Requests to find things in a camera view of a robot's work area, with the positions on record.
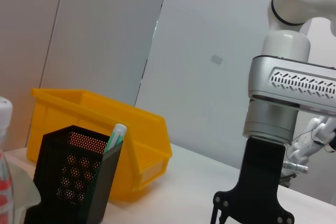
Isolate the green glass fruit plate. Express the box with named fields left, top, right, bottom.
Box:
left=7, top=159, right=42, bottom=224

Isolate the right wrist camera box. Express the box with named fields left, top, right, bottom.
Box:
left=247, top=55, right=336, bottom=117

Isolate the yellow plastic bin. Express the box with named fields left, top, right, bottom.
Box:
left=26, top=88, right=173, bottom=204

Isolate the black mesh pen holder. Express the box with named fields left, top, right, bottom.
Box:
left=24, top=125, right=123, bottom=224

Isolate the green utility knife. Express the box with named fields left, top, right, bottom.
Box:
left=102, top=123, right=128, bottom=154

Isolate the green label water bottle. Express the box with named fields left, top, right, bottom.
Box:
left=0, top=97, right=16, bottom=224

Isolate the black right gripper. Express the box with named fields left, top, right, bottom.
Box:
left=209, top=137, right=296, bottom=224

